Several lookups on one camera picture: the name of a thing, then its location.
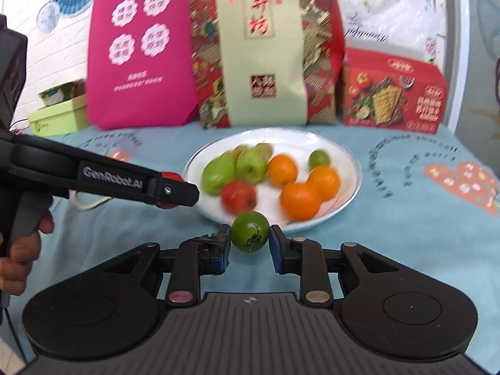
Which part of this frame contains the person's left hand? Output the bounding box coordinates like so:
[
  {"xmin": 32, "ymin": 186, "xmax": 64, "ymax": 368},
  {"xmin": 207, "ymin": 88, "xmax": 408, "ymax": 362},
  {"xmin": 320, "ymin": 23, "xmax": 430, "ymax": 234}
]
[{"xmin": 0, "ymin": 208, "xmax": 55, "ymax": 298}]

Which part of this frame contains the blue printed tablecloth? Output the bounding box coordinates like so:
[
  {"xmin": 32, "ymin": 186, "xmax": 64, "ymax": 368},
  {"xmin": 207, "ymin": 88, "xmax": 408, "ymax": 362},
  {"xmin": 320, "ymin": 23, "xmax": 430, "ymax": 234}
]
[{"xmin": 0, "ymin": 119, "xmax": 500, "ymax": 364}]

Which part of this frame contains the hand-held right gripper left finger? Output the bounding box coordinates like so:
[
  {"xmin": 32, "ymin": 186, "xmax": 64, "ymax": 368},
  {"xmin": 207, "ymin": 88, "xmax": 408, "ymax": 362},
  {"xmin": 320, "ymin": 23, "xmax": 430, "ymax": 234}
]
[{"xmin": 99, "ymin": 223, "xmax": 232, "ymax": 308}]

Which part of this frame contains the red patterned gift bag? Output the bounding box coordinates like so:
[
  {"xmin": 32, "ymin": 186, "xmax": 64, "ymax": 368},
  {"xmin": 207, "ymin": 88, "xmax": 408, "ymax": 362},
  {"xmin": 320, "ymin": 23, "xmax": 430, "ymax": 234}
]
[{"xmin": 187, "ymin": 0, "xmax": 346, "ymax": 129}]

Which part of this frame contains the orange tangerine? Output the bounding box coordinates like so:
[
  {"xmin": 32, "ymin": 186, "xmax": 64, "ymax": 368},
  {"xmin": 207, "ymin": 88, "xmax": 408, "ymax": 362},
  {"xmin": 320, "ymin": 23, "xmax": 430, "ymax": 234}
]
[
  {"xmin": 267, "ymin": 155, "xmax": 298, "ymax": 188},
  {"xmin": 280, "ymin": 182, "xmax": 323, "ymax": 221},
  {"xmin": 307, "ymin": 165, "xmax": 341, "ymax": 201}
]

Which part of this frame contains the pink tote bag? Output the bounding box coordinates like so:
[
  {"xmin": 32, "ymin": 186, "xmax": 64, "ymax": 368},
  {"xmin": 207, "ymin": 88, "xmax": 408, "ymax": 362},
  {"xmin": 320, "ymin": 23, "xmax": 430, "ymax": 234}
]
[{"xmin": 86, "ymin": 0, "xmax": 200, "ymax": 130}]

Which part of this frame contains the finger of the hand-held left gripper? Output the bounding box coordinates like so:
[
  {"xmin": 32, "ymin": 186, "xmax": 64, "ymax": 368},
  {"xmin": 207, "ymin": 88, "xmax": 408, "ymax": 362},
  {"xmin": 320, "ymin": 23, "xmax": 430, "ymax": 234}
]
[{"xmin": 8, "ymin": 132, "xmax": 201, "ymax": 208}]

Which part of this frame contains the green apple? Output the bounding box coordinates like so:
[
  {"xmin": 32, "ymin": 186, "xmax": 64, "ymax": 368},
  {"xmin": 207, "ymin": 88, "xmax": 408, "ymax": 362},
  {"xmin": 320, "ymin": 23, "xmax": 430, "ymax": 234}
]
[{"xmin": 235, "ymin": 147, "xmax": 269, "ymax": 184}]

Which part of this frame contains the large green tomato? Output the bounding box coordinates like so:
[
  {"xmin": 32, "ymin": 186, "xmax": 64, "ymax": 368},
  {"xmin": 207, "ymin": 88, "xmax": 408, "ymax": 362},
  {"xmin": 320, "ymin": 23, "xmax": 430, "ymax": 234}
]
[{"xmin": 230, "ymin": 211, "xmax": 271, "ymax": 253}]

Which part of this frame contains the light green box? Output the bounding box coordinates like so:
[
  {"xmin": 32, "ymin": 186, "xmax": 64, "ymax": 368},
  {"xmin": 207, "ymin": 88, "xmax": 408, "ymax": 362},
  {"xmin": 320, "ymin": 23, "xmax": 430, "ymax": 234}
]
[{"xmin": 27, "ymin": 94, "xmax": 92, "ymax": 137}]

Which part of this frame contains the green patterned bowl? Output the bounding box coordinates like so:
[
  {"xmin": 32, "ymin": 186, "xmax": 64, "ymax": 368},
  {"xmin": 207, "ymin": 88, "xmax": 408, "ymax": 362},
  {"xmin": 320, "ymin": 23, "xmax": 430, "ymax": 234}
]
[{"xmin": 38, "ymin": 79, "xmax": 87, "ymax": 107}]

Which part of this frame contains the white plate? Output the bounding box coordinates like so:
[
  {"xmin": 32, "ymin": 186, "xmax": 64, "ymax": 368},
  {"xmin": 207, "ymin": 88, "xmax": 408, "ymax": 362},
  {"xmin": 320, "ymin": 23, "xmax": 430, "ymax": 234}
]
[{"xmin": 183, "ymin": 128, "xmax": 363, "ymax": 232}]

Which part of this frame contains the small green tomato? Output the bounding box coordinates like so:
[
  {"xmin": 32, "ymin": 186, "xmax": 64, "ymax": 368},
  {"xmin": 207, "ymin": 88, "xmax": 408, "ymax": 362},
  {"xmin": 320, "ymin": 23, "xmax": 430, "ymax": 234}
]
[{"xmin": 308, "ymin": 149, "xmax": 332, "ymax": 170}]

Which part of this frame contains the white pole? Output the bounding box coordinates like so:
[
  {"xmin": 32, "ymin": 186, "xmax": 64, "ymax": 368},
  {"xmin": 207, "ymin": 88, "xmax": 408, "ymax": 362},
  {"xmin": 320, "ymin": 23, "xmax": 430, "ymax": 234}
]
[{"xmin": 443, "ymin": 0, "xmax": 469, "ymax": 137}]

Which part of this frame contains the red tomato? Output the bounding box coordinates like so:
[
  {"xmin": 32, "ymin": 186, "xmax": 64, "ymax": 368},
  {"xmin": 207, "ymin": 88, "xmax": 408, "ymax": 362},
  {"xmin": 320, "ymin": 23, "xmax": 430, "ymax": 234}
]
[
  {"xmin": 221, "ymin": 180, "xmax": 257, "ymax": 215},
  {"xmin": 156, "ymin": 171, "xmax": 186, "ymax": 209}
]

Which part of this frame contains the red cracker box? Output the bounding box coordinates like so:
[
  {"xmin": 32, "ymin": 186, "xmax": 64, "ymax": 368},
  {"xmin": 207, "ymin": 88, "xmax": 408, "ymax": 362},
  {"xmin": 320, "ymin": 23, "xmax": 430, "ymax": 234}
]
[{"xmin": 339, "ymin": 47, "xmax": 448, "ymax": 134}]

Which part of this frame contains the white floral plastic bag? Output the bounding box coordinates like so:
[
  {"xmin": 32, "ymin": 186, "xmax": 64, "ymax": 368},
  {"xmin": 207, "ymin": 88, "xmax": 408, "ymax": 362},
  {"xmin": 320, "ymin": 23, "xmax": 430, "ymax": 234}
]
[{"xmin": 332, "ymin": 0, "xmax": 448, "ymax": 67}]

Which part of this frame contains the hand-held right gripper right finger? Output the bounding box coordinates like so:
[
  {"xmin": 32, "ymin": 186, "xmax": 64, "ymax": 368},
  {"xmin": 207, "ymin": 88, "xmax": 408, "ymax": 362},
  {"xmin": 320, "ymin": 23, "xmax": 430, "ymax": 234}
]
[{"xmin": 269, "ymin": 224, "xmax": 401, "ymax": 305}]

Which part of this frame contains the small pale paper fan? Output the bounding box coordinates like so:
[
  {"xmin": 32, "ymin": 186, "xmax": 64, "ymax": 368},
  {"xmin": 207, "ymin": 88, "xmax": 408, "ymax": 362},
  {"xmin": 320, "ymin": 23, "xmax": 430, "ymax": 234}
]
[{"xmin": 36, "ymin": 1, "xmax": 61, "ymax": 34}]

